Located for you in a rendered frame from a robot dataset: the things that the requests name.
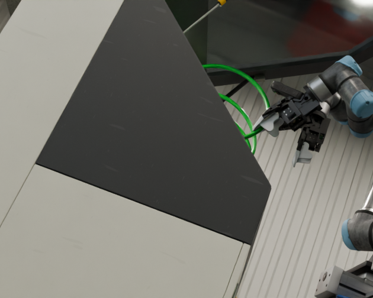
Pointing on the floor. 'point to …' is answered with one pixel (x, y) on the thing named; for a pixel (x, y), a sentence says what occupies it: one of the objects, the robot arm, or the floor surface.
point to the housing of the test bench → (35, 87)
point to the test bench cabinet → (104, 248)
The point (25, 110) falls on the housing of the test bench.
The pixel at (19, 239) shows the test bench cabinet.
